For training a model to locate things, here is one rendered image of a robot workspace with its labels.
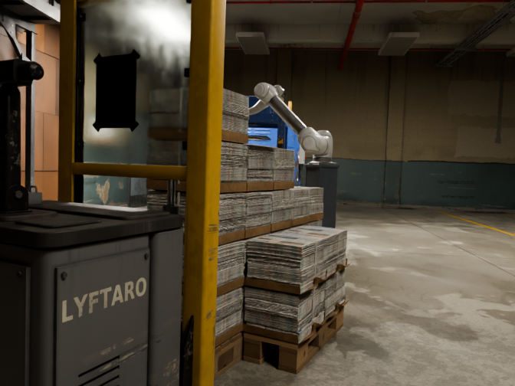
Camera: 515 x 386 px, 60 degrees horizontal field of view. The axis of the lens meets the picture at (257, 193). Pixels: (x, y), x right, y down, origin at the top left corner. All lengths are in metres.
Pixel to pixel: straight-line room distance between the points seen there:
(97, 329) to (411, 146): 11.71
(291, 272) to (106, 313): 1.05
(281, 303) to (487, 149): 11.33
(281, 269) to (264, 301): 0.18
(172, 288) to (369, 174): 11.10
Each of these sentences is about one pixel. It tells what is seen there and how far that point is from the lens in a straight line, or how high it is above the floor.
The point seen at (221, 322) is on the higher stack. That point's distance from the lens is 2.10.
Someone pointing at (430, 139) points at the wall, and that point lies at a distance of 12.71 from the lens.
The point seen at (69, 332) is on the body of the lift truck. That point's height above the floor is 0.54.
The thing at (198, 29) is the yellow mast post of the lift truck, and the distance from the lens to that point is 1.61.
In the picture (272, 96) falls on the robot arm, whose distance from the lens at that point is 3.63.
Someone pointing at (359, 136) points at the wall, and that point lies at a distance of 12.38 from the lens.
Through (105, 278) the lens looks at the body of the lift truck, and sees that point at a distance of 1.26.
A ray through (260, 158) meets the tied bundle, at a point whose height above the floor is 1.00.
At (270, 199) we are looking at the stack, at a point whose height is 0.78.
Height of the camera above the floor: 0.95
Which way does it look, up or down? 3 degrees down
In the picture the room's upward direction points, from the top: 2 degrees clockwise
